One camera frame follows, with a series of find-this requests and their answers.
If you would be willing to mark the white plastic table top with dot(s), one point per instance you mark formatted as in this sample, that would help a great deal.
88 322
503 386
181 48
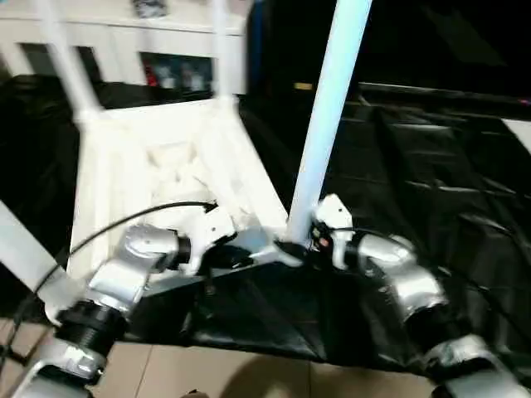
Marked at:
166 166

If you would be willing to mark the white plastic table leg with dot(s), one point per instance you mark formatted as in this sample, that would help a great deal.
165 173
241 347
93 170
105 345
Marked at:
25 249
221 50
66 58
328 108

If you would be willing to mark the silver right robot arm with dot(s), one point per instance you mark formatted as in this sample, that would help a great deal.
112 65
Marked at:
406 274

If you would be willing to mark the black mat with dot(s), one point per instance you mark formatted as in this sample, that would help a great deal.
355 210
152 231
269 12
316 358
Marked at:
431 207

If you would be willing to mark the white flat board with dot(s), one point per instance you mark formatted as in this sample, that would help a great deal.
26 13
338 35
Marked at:
523 133

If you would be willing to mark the large black furniture piece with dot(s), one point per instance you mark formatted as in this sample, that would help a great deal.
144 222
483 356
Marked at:
431 37

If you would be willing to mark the white cabinet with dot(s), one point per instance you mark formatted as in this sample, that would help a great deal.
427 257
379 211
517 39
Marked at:
124 37

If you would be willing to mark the dark glass bowl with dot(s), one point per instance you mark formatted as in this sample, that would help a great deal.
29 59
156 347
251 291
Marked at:
149 7

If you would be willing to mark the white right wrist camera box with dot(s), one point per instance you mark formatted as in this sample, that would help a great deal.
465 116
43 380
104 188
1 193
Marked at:
332 217

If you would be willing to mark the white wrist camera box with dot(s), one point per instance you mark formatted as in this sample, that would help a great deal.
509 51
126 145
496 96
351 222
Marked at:
332 217
211 228

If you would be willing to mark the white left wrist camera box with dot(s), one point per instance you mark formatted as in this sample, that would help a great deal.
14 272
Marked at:
211 228

